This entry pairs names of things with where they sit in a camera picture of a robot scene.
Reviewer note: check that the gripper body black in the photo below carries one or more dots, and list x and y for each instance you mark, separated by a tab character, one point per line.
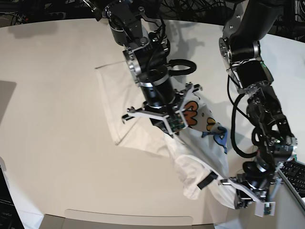
249	190
165	126

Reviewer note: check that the white graphic t-shirt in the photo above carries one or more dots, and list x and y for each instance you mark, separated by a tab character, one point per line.
198	153

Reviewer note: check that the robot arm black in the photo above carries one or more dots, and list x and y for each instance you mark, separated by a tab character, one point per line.
139	27
240	49

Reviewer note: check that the black computer keyboard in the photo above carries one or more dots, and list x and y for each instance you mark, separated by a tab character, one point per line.
293	172

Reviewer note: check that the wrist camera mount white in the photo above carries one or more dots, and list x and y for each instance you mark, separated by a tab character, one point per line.
250	168
174	110

